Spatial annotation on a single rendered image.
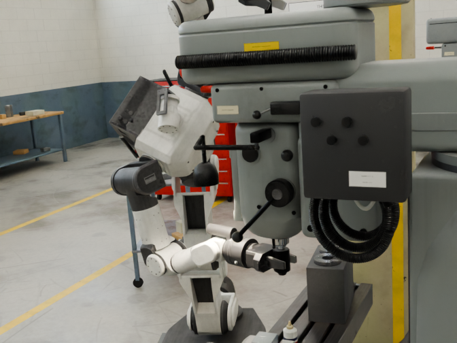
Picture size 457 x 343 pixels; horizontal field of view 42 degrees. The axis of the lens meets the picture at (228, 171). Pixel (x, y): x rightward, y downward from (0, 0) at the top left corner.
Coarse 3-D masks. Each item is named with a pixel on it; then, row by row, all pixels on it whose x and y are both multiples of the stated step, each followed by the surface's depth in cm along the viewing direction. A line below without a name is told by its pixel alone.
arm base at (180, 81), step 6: (180, 78) 208; (180, 84) 209; (186, 84) 206; (192, 84) 204; (198, 84) 205; (204, 84) 201; (210, 84) 201; (198, 90) 203; (204, 96) 202; (210, 96) 204
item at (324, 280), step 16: (320, 256) 196; (320, 272) 190; (336, 272) 188; (352, 272) 208; (320, 288) 191; (336, 288) 189; (352, 288) 208; (320, 304) 192; (336, 304) 190; (320, 320) 193; (336, 320) 192
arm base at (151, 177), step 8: (152, 160) 195; (120, 168) 201; (144, 168) 191; (152, 168) 193; (112, 176) 199; (136, 176) 189; (144, 176) 191; (152, 176) 193; (160, 176) 195; (112, 184) 198; (136, 184) 189; (144, 184) 191; (152, 184) 193; (160, 184) 195; (144, 192) 191; (152, 192) 193
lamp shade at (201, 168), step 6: (198, 168) 166; (204, 168) 165; (210, 168) 165; (198, 174) 165; (204, 174) 165; (210, 174) 165; (216, 174) 167; (198, 180) 166; (204, 180) 165; (210, 180) 165; (216, 180) 167
